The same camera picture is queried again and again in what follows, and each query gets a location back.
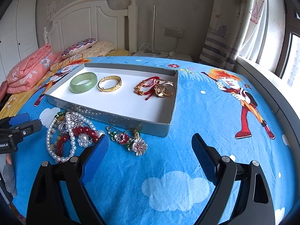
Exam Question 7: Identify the white pearl necklace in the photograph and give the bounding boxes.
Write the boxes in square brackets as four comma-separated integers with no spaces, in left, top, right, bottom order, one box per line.
[45,111,107,164]

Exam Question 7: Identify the dark red bead bracelet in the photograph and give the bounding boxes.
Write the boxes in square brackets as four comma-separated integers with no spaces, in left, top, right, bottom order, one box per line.
[55,126,100,158]

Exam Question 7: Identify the flower enamel safety-pin brooch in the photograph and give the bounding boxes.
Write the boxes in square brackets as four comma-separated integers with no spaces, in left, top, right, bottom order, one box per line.
[106,126,148,156]

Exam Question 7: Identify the grey cardboard jewelry tray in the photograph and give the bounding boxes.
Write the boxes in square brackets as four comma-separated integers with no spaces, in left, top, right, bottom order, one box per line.
[45,63,179,137]

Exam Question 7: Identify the folded pink quilt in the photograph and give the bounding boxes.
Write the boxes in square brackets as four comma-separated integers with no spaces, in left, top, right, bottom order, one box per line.
[6,44,63,94]

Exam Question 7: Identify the green jade bangle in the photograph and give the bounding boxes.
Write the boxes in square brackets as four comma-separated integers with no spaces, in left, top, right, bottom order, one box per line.
[70,72,98,94]

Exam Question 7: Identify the white wardrobe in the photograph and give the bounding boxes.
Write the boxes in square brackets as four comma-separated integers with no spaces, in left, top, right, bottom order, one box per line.
[0,0,38,82]

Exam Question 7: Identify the embroidered round pillow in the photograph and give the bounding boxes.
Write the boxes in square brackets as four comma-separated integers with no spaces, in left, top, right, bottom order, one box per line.
[61,38,97,59]

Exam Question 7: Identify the blue cartoon blanket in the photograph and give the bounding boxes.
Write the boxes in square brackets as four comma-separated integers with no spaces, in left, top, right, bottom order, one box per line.
[13,56,297,224]

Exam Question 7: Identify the gold bangle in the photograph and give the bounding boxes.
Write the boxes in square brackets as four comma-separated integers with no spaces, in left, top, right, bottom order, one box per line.
[98,75,122,92]

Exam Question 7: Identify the beige fluffy pillow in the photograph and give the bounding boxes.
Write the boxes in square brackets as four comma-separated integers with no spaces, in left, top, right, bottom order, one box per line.
[50,40,116,72]

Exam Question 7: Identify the white wooden headboard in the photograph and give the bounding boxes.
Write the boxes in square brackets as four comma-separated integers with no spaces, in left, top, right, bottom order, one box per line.
[43,0,138,53]

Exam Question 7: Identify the gold openwork ball ornament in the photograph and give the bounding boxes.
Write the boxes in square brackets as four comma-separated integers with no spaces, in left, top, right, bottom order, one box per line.
[154,79,176,98]

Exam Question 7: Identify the slim white floor lamp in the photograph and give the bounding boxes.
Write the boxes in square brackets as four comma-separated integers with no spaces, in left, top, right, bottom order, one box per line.
[140,5,161,57]

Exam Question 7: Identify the white bedside table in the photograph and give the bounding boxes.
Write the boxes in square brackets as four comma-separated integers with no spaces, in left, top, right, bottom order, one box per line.
[133,51,193,62]

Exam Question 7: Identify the striped printed curtain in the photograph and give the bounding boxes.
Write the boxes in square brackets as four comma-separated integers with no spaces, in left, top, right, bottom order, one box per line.
[199,0,266,70]

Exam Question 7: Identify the dark framed window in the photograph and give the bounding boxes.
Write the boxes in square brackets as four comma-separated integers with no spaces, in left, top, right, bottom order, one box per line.
[275,0,299,87]

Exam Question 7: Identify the green bead necklace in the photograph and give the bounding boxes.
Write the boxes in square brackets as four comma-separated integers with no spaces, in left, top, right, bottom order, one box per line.
[53,111,69,127]

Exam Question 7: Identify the silver rhinestone chain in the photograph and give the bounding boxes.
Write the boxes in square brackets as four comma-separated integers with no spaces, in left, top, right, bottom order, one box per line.
[57,112,81,134]

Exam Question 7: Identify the red string gold bracelet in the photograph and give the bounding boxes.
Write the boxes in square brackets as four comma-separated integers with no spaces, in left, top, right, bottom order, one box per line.
[134,75,161,101]

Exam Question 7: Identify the wall power socket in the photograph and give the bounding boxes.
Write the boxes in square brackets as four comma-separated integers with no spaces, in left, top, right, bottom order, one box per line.
[164,27,185,39]

